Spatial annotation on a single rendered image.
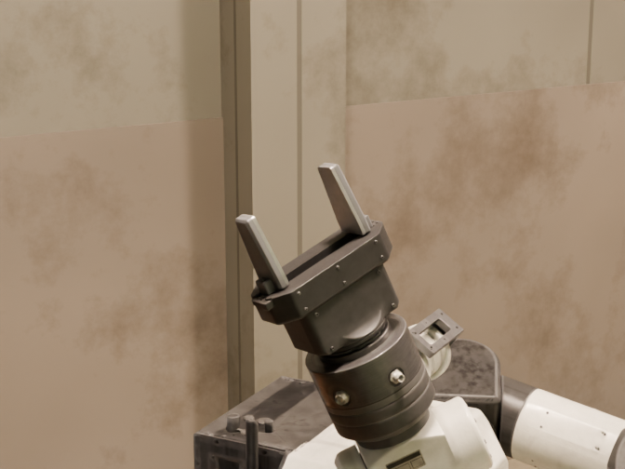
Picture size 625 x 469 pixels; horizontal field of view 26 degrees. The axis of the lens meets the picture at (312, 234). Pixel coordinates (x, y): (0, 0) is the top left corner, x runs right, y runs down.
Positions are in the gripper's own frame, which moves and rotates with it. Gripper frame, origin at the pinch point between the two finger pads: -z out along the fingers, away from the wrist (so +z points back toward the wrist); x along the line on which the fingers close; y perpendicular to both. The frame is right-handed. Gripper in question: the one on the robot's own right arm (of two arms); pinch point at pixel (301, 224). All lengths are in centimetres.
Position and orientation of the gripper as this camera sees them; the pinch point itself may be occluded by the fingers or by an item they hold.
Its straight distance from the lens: 105.7
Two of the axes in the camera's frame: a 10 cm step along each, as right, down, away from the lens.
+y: 5.1, 1.0, -8.5
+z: 3.9, 8.6, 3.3
